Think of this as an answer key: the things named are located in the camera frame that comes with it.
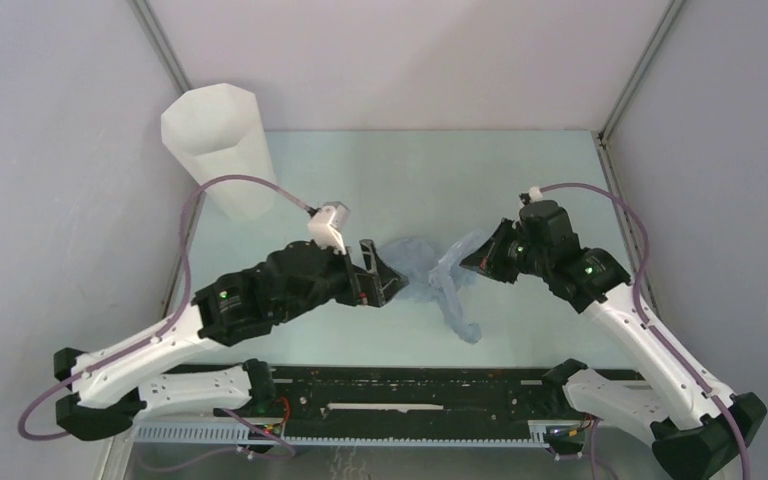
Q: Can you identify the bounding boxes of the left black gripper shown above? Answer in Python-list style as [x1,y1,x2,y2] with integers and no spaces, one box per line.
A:
[277,238,409,324]

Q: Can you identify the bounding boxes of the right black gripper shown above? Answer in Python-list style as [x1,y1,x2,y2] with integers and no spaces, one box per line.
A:
[461,217,550,284]

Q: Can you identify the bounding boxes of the blue plastic trash bag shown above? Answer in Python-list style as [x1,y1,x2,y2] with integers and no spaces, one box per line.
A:
[378,230,490,344]

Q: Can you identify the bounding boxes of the white translucent trash bin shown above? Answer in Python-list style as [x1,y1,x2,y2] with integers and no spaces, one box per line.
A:
[160,83,276,185]

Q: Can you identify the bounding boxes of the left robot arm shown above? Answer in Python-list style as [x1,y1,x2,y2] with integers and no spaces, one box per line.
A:
[54,240,409,441]

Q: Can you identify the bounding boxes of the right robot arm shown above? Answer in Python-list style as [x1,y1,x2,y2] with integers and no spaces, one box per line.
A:
[460,200,767,479]

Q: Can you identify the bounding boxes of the small lit circuit board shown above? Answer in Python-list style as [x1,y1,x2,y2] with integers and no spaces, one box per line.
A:
[248,428,281,441]

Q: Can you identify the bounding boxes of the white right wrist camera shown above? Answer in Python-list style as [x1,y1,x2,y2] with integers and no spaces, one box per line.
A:
[519,186,544,206]

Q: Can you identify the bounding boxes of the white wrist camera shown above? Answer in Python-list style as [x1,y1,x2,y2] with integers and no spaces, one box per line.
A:
[519,186,544,206]
[307,201,350,255]

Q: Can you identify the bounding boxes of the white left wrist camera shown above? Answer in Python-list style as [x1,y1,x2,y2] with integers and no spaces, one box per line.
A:
[307,201,350,255]

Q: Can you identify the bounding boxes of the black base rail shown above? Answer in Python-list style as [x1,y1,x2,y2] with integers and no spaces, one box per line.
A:
[235,366,586,439]

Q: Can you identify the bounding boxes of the white slotted cable duct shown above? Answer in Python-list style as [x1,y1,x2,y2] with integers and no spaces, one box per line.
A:
[134,422,560,448]

